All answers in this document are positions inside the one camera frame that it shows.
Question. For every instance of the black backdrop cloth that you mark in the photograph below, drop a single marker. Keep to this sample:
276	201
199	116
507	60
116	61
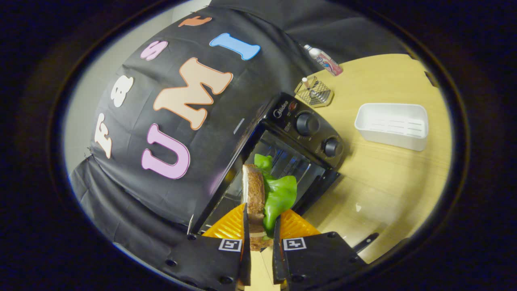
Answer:
242	81

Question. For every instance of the white plastic tray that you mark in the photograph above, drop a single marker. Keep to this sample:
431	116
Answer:
391	125

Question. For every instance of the black toaster oven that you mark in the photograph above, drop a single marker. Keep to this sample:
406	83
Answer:
319	135

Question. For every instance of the bread and lettuce sandwich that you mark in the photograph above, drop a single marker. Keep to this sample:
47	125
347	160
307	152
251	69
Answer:
255	194

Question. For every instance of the pink labelled bottle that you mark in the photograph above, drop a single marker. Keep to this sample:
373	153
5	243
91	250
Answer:
325	61

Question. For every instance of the black table edge clamp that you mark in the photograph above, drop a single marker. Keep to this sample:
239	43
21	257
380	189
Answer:
431	79

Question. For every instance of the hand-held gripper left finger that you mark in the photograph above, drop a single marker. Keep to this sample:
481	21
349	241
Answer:
210	262

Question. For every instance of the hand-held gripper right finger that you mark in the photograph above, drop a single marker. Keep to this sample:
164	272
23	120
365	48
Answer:
319	258

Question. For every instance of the small white capped bottle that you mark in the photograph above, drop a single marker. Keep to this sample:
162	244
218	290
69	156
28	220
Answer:
307	85

